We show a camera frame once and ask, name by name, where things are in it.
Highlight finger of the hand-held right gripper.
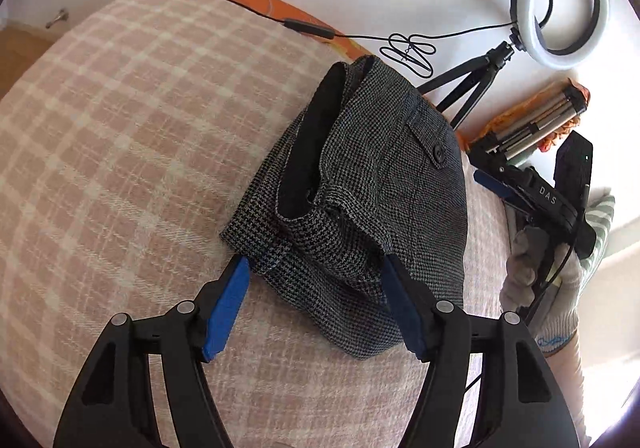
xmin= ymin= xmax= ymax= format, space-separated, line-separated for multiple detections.
xmin=473 ymin=169 xmax=526 ymax=202

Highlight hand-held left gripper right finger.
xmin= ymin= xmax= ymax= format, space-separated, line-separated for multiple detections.
xmin=382 ymin=253 xmax=583 ymax=448

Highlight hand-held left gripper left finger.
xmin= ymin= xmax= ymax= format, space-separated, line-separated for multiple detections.
xmin=52 ymin=255 xmax=251 ymax=448

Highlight grey houndstooth pants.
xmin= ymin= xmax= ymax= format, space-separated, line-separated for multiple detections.
xmin=220 ymin=55 xmax=469 ymax=361

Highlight person's right forearm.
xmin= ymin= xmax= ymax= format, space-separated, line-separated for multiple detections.
xmin=542 ymin=328 xmax=592 ymax=441

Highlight person's right hand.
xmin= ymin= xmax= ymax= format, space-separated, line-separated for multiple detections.
xmin=500 ymin=227 xmax=584 ymax=357

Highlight green patterned pillow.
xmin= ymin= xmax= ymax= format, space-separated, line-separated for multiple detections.
xmin=582 ymin=188 xmax=616 ymax=274

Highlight small black tripod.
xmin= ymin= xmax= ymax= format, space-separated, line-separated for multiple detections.
xmin=416 ymin=31 xmax=526 ymax=130

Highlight pink plaid blanket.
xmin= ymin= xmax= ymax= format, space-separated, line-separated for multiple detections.
xmin=0 ymin=0 xmax=511 ymax=448

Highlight black ring light cable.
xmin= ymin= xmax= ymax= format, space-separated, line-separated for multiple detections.
xmin=162 ymin=0 xmax=521 ymax=78

